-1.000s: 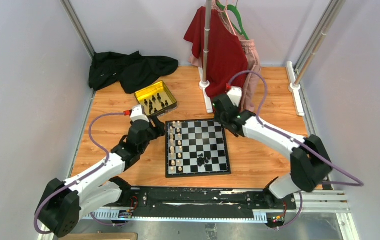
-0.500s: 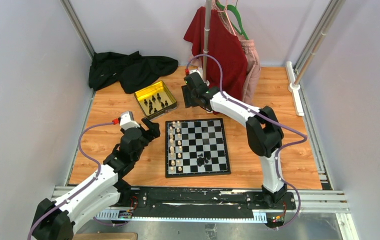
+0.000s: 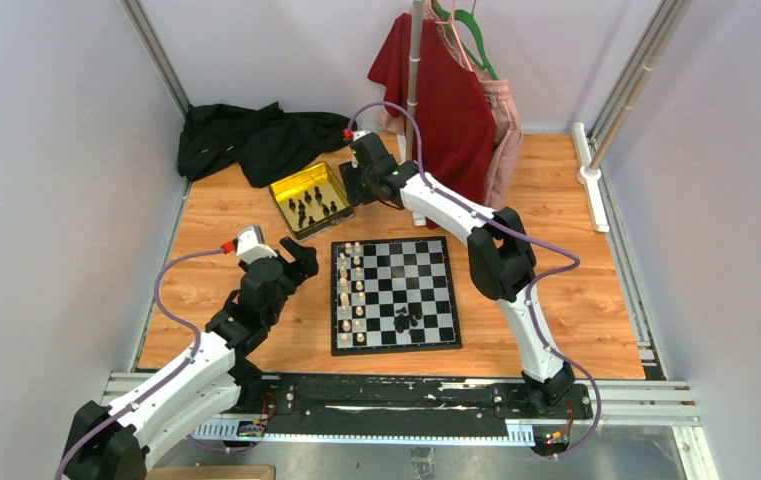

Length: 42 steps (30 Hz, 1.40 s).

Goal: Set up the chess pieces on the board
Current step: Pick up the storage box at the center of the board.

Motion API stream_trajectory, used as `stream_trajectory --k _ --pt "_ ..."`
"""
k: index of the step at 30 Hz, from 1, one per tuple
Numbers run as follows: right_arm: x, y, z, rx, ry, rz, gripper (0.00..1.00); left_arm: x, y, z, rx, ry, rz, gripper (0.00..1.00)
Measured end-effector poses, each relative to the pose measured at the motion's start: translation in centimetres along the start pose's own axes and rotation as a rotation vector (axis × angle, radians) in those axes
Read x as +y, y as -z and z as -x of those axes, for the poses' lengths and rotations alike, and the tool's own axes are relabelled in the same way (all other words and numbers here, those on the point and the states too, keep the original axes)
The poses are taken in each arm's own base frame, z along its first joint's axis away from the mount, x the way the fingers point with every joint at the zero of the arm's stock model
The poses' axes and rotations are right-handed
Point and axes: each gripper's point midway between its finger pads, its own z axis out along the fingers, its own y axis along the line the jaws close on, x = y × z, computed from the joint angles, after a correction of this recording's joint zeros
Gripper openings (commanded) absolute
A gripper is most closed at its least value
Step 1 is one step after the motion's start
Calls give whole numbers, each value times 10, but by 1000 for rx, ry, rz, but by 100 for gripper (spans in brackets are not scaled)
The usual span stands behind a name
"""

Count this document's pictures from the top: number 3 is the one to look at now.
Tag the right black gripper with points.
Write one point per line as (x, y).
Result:
(350, 173)

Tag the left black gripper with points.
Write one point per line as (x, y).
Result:
(305, 264)

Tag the yellow metal tin box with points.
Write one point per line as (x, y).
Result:
(311, 201)

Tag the black white chess board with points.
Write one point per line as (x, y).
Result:
(406, 272)

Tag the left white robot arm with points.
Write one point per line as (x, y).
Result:
(127, 437)

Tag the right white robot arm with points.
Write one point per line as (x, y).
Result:
(500, 256)

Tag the white chess pieces rows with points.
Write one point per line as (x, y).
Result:
(349, 319)

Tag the black chess pieces cluster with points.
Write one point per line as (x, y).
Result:
(405, 319)

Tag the white clothes rack stand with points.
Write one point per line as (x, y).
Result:
(414, 56)

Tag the red shirt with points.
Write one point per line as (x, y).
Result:
(455, 120)

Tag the pink garment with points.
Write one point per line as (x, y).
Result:
(506, 145)

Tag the black cloth pile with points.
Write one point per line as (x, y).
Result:
(268, 144)

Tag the green clothes hanger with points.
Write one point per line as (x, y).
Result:
(449, 19)

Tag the right white rack foot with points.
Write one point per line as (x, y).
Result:
(593, 143)

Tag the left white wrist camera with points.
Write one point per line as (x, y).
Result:
(251, 246)

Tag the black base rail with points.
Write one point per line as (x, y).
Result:
(397, 408)

